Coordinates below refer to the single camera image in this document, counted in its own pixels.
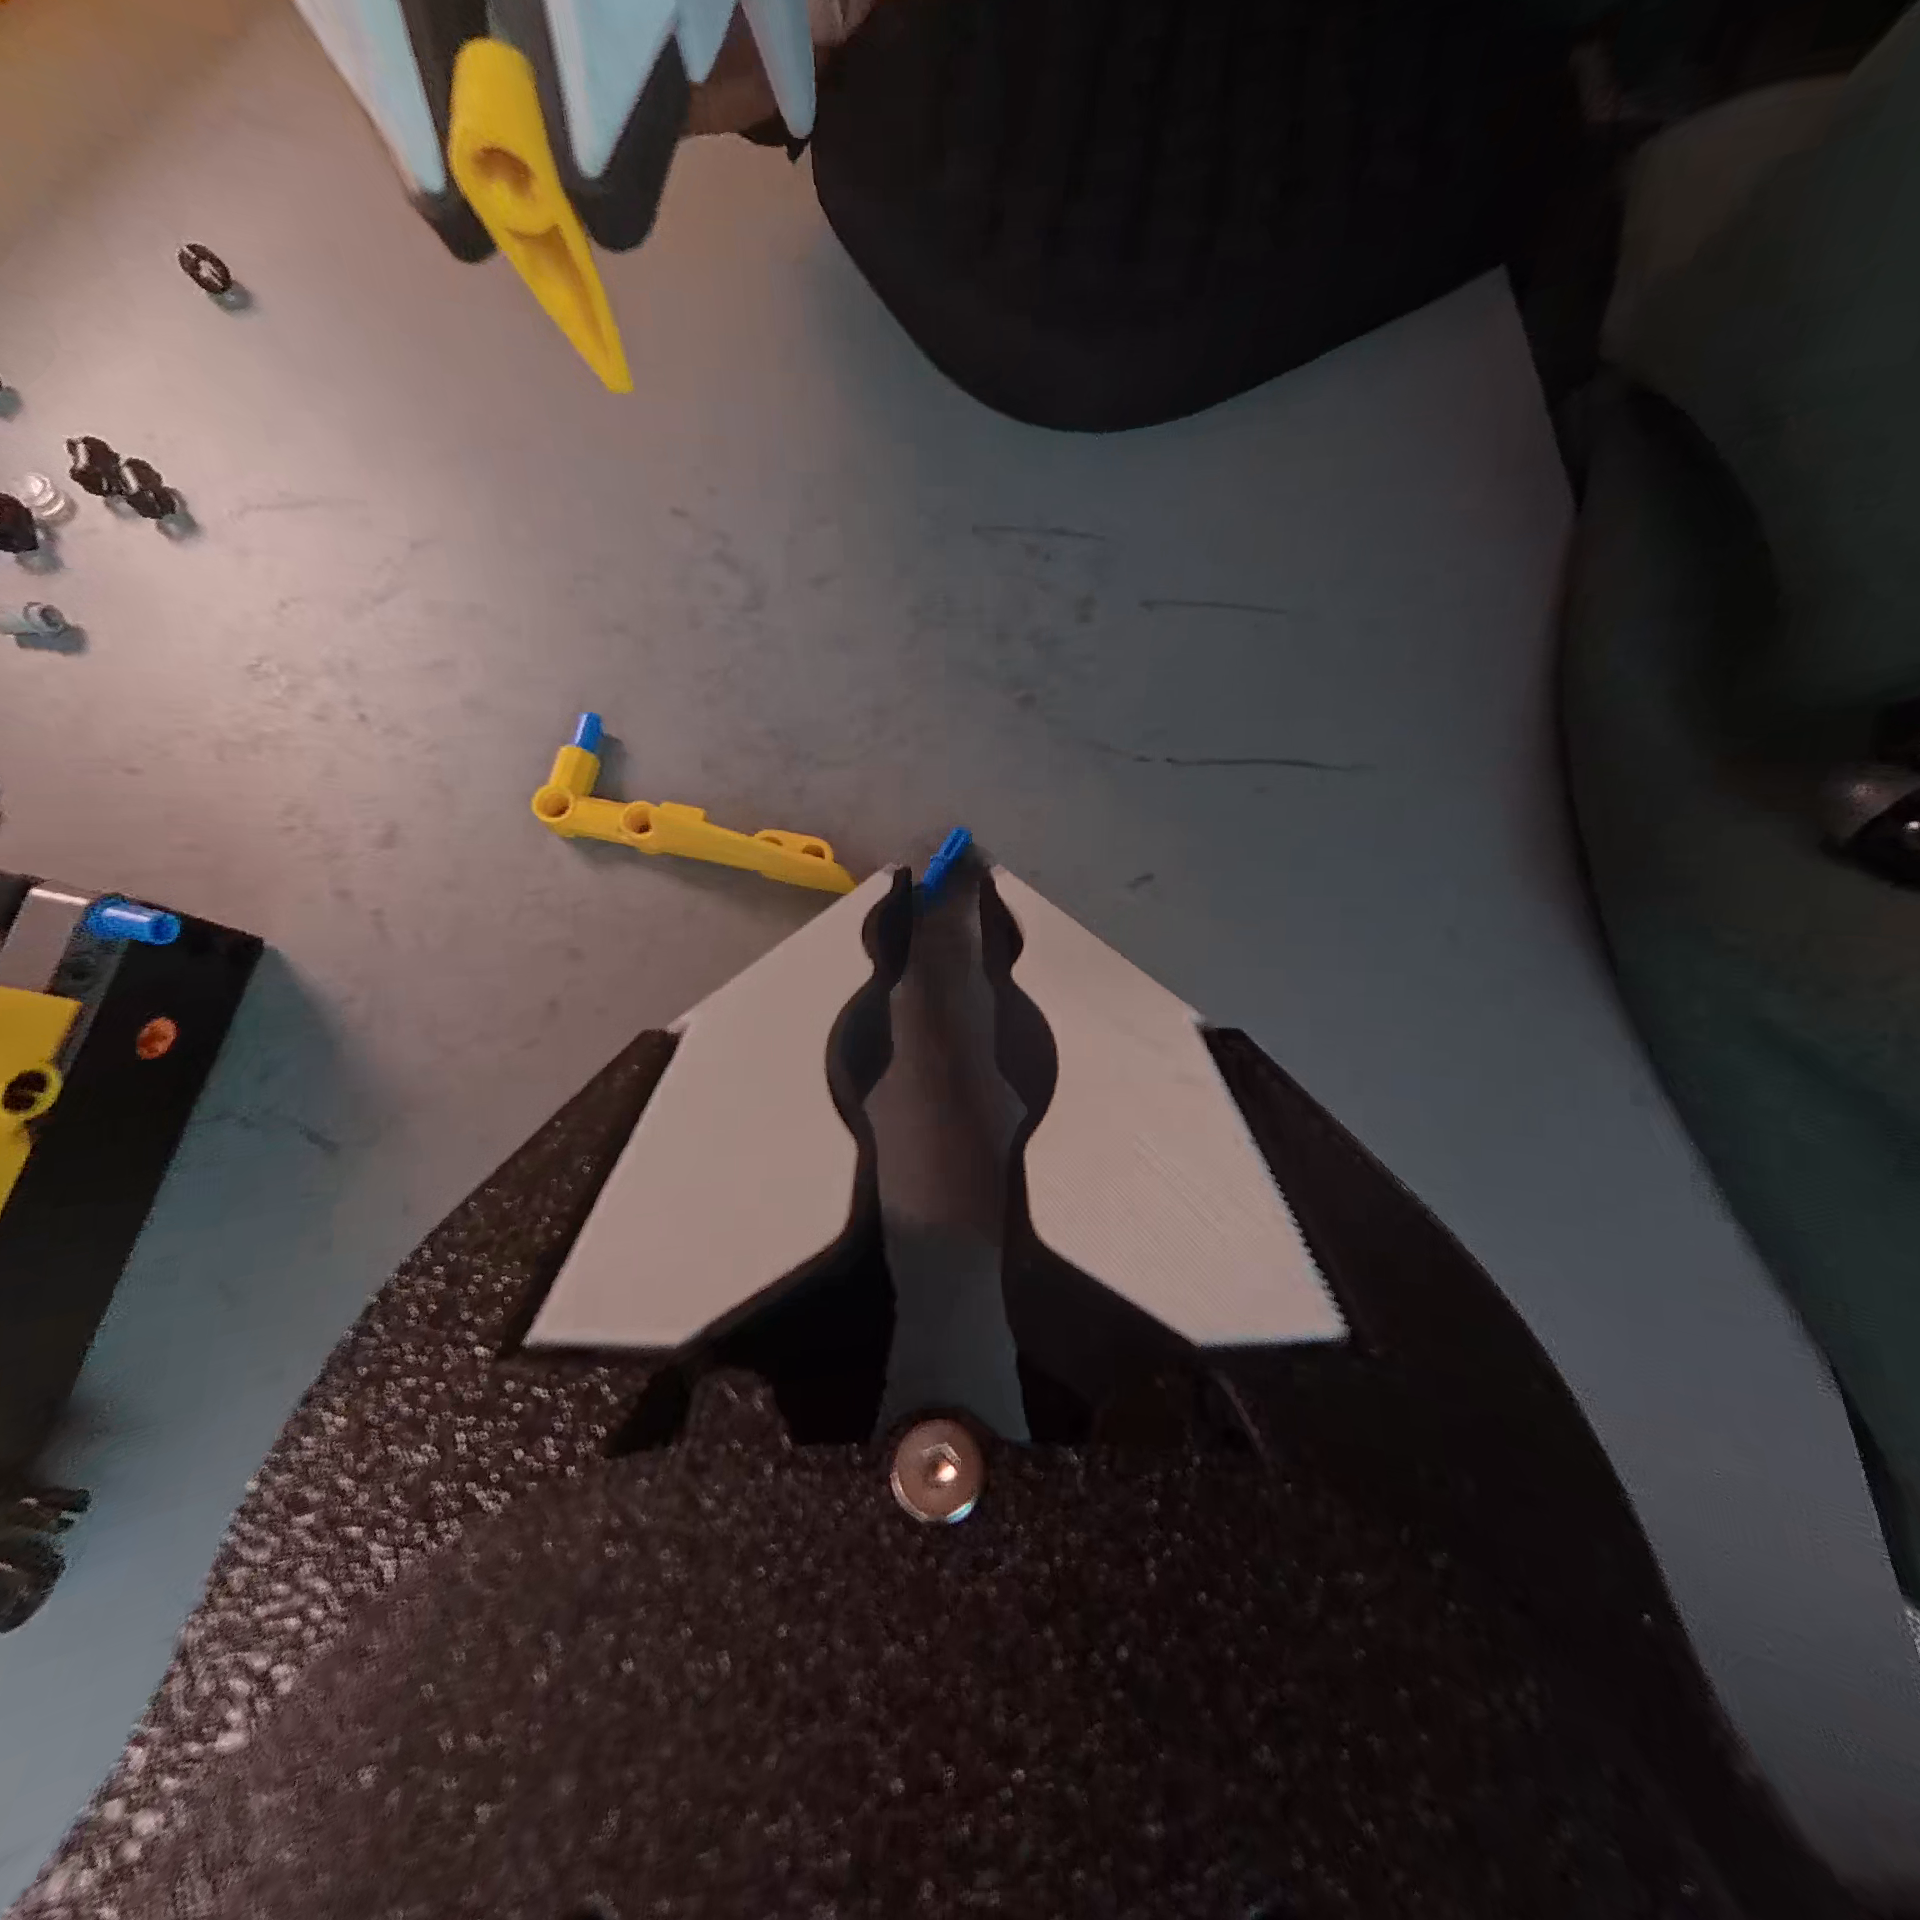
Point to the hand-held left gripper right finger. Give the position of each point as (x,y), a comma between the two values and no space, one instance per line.
(1154,1201)

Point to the yellow black lego model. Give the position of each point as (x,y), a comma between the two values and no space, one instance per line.
(148,1140)

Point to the yellow thin lego liftarm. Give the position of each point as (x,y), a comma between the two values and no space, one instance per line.
(674,825)

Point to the person's green sweatshirt torso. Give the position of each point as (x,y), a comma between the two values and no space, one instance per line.
(1770,598)

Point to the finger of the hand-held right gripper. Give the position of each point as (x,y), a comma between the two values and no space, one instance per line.
(599,75)
(376,75)

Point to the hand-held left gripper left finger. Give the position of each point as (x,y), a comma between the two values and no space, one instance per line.
(704,1201)

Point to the pile of small lego pins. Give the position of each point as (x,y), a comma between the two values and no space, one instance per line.
(106,464)

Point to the yellow pointed lego tooth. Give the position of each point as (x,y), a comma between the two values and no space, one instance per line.
(523,224)

